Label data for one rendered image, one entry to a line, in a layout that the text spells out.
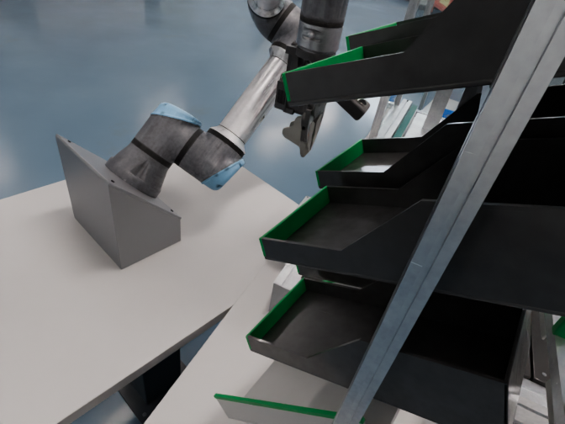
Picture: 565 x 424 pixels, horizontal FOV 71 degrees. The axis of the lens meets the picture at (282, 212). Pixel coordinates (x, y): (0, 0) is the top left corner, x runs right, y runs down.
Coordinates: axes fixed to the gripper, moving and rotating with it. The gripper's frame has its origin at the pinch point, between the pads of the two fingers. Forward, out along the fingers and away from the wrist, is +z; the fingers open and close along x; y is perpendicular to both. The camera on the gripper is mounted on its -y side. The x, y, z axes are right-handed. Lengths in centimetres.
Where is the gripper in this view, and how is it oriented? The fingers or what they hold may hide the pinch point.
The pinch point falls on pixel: (307, 151)
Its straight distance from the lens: 82.2
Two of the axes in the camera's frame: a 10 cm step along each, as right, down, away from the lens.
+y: -8.9, -3.6, 2.6
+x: -4.3, 5.1, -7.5
